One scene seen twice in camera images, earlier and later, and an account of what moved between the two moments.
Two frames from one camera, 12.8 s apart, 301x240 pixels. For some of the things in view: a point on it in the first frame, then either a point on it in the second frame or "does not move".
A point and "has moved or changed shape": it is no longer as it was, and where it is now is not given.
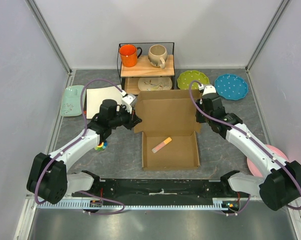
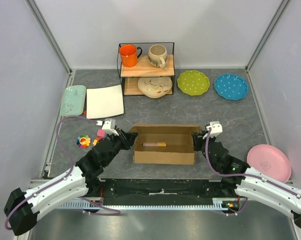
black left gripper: (133, 119) to (127, 139)
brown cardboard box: (167, 120) has moved or changed shape
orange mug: (128, 54) does not move
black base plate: (158, 191) does not move
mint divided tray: (71, 104) does not move
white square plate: (95, 96) does not move
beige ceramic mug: (157, 55) does not move
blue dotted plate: (231, 86) does not move
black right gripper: (199, 119) to (198, 139)
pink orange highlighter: (156, 148) to (154, 144)
